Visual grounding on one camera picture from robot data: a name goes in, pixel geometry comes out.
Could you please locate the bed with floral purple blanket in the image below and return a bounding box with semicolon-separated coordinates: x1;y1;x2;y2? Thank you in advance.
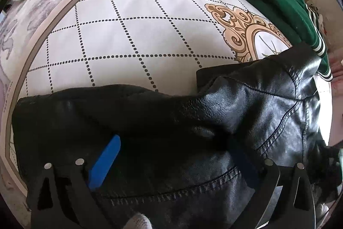
0;0;295;229

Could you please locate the black leather jacket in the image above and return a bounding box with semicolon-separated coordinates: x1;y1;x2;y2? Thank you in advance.
12;44;342;228

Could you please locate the white diamond pattern mat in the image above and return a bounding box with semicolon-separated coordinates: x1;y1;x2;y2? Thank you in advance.
5;0;333;181

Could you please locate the white gloved hand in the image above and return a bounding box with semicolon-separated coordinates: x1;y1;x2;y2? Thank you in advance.
123;213;152;229

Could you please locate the green sweatshirt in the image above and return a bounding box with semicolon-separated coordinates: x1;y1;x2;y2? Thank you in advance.
246;0;333;81

